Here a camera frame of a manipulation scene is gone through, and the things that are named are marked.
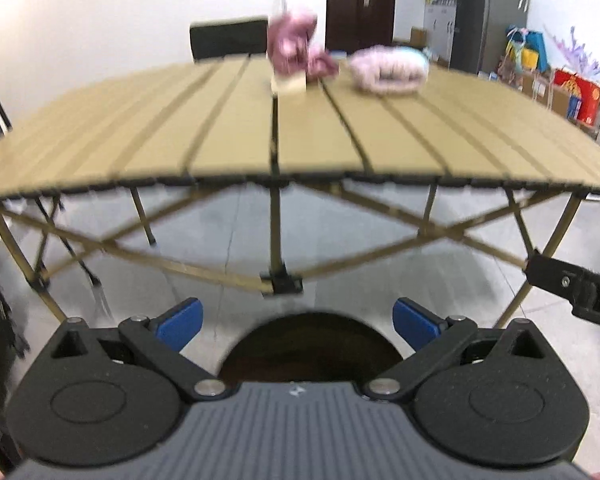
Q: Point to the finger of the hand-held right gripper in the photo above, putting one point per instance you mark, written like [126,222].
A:
[555,277]

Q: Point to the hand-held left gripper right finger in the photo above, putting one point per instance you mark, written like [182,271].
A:
[415,325]

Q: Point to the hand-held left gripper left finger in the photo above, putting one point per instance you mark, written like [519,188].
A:
[180,325]

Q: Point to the black round bin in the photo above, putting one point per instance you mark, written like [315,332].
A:
[310,350]

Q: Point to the red gift bag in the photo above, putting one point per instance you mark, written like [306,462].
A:
[577,92]

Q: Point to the large cardboard box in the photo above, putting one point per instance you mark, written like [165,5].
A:
[537,91]

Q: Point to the olive folding table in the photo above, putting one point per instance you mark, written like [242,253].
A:
[330,130]

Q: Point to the yellow gift bag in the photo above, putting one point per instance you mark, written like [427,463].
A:
[527,60]

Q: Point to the blue gift bag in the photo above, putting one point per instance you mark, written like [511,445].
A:
[539,45]

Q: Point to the grey refrigerator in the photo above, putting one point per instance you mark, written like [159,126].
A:
[490,20]

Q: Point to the white base cabinet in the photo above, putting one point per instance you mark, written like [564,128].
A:
[437,30]

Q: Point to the dark pink fluffy item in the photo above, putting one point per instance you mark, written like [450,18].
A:
[322,65]

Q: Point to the small cardboard box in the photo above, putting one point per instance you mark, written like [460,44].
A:
[418,37]

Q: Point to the black chair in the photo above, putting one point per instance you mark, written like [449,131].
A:
[227,37]

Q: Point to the dark brown door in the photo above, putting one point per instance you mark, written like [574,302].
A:
[360,20]

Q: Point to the pink fluffy plush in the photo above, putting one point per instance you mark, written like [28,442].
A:
[290,35]

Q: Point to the purple coral wall decoration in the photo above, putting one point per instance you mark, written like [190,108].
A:
[580,52]

